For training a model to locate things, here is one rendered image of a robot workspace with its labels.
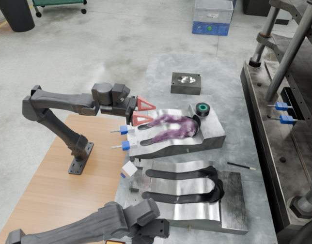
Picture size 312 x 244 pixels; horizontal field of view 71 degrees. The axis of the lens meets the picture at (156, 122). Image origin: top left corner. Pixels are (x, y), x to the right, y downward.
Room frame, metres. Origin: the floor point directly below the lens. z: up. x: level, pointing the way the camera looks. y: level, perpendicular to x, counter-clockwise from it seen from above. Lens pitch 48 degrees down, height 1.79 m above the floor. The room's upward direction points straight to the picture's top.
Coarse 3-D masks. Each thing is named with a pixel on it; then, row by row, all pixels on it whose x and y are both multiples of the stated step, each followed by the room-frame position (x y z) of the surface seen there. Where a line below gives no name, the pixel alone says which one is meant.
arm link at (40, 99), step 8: (32, 88) 0.68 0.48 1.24; (40, 88) 0.69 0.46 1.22; (32, 96) 0.63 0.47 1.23; (40, 96) 0.63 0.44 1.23; (48, 96) 0.63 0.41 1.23; (56, 96) 0.63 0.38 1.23; (64, 96) 0.64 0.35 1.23; (72, 96) 0.64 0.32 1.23; (80, 96) 0.64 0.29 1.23; (88, 96) 0.64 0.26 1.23; (24, 104) 0.61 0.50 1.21; (40, 104) 0.62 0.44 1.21; (48, 104) 0.62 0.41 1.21; (56, 104) 0.61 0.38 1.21; (64, 104) 0.61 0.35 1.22; (72, 104) 0.60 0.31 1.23; (80, 104) 0.59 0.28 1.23; (88, 104) 0.60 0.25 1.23; (24, 112) 0.62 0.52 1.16; (32, 112) 0.61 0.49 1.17; (80, 112) 0.59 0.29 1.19; (32, 120) 0.61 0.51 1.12
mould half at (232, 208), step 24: (144, 168) 0.52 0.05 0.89; (168, 168) 0.53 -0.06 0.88; (192, 168) 0.51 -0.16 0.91; (168, 192) 0.41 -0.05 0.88; (192, 192) 0.40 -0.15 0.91; (240, 192) 0.42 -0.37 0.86; (168, 216) 0.31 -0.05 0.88; (192, 216) 0.30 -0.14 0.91; (216, 216) 0.29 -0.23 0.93; (240, 216) 0.32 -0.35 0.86
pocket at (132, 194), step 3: (129, 189) 0.43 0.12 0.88; (132, 189) 0.43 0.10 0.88; (135, 189) 0.43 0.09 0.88; (138, 189) 0.42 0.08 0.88; (129, 192) 0.41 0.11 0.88; (132, 192) 0.42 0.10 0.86; (135, 192) 0.42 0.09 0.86; (138, 192) 0.42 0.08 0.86; (129, 195) 0.40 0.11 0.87; (132, 195) 0.41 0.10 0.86; (135, 195) 0.41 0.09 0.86; (129, 198) 0.39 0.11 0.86; (132, 198) 0.39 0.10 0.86; (135, 198) 0.39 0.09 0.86
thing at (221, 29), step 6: (198, 24) 3.65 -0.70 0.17; (204, 24) 3.62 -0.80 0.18; (210, 24) 3.61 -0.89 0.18; (216, 24) 3.59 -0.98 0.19; (222, 24) 3.57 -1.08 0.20; (228, 24) 3.57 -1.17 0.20; (192, 30) 3.66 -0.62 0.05; (198, 30) 3.65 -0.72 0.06; (204, 30) 3.62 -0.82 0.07; (210, 30) 3.61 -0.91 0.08; (216, 30) 3.60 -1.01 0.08; (222, 30) 3.58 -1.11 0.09; (228, 30) 3.59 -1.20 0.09
